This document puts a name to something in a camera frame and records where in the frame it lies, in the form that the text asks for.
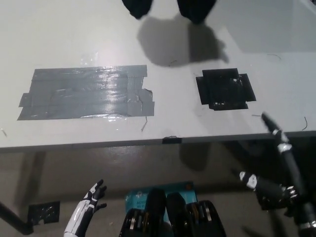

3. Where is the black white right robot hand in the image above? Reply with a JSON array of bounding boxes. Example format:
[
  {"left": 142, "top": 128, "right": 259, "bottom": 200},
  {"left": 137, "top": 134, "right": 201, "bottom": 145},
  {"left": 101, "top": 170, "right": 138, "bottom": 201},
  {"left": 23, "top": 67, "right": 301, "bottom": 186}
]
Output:
[{"left": 238, "top": 112, "right": 314, "bottom": 227}]

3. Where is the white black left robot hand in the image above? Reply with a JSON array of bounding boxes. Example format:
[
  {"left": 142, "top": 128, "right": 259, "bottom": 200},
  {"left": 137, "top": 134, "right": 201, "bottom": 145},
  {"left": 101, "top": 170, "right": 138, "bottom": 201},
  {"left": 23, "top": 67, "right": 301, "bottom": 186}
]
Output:
[{"left": 64, "top": 179, "right": 108, "bottom": 236}]

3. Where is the black t-shirt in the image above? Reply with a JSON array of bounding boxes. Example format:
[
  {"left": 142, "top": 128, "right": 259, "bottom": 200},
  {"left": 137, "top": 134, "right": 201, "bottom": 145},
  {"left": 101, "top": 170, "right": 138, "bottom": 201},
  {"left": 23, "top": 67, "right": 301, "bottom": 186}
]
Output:
[{"left": 122, "top": 0, "right": 215, "bottom": 25}]

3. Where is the small black floor plate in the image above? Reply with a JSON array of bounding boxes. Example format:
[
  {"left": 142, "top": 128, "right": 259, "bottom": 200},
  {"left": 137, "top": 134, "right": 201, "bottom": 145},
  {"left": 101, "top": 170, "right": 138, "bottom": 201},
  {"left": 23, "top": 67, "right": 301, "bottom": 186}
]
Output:
[{"left": 27, "top": 201, "right": 61, "bottom": 225}]

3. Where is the teal cardboard box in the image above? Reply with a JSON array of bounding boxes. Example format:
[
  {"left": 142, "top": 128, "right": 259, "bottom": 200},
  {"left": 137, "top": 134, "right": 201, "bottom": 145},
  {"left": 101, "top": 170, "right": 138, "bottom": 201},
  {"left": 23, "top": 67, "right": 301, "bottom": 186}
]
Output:
[{"left": 125, "top": 182, "right": 199, "bottom": 223}]

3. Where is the grey table leg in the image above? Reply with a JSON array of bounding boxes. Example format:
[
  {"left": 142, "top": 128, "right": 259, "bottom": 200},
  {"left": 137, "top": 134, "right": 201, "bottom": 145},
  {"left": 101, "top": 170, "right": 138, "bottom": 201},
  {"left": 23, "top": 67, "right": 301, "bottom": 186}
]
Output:
[{"left": 21, "top": 151, "right": 47, "bottom": 198}]

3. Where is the large black tape square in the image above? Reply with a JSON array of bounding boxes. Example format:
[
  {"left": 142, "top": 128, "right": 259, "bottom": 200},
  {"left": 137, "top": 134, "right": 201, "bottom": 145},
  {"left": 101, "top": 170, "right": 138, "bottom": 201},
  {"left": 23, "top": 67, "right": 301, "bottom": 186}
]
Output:
[{"left": 196, "top": 68, "right": 257, "bottom": 111}]

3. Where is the clear tape piece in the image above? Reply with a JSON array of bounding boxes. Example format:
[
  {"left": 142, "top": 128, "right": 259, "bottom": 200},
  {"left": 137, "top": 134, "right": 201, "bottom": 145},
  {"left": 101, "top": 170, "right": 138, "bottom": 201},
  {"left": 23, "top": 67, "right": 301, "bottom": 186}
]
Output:
[{"left": 80, "top": 51, "right": 99, "bottom": 65}]

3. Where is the grey duct tape patch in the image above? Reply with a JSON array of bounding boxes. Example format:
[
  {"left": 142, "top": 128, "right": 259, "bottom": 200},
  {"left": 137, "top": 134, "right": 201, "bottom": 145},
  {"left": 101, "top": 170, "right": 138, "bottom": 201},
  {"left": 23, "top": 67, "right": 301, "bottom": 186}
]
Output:
[{"left": 17, "top": 65, "right": 156, "bottom": 121}]

